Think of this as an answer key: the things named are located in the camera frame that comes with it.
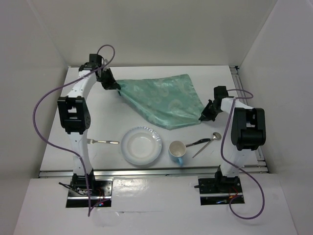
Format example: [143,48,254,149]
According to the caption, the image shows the aluminium frame rail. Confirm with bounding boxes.
[38,65,269,178]

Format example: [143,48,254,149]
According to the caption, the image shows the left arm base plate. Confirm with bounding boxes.
[59,179,113,208]

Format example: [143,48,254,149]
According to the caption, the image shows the black handled knife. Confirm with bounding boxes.
[185,138,211,147]

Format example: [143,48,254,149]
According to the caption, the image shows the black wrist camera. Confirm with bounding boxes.
[89,53,103,67]
[214,86,228,99]

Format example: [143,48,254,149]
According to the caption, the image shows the silver metal fork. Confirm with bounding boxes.
[87,139,120,144]

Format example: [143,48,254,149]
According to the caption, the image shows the white plate blue rim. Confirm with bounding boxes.
[120,126,162,166]

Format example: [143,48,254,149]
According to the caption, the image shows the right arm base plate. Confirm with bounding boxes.
[194,177,245,206]

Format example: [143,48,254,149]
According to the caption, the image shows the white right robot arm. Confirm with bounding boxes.
[200,97,266,192]

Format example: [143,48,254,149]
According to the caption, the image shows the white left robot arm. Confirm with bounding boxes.
[57,62,120,195]

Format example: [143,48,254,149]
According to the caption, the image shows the silver metal spoon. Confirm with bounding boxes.
[192,132,222,158]

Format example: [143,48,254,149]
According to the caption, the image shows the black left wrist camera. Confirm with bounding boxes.
[89,53,103,67]

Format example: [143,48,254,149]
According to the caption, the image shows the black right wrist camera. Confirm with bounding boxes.
[214,86,228,99]

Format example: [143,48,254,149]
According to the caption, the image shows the light blue mug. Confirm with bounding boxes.
[168,141,186,166]

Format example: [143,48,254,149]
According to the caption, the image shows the green damask cloth placemat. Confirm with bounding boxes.
[117,74,204,130]

